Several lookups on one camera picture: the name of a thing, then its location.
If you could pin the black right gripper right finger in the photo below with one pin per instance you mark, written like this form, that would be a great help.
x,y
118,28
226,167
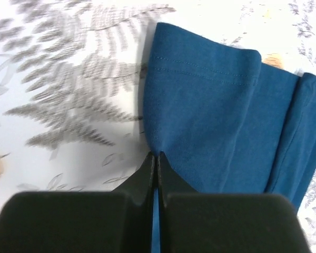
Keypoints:
x,y
191,221

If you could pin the floral table cloth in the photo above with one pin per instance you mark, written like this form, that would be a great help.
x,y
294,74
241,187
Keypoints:
x,y
72,76

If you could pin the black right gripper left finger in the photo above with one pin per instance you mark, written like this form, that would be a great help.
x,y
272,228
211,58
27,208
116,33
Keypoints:
x,y
87,221

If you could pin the blue t shirt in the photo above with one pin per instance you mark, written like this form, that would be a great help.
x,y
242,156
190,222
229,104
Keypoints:
x,y
226,121

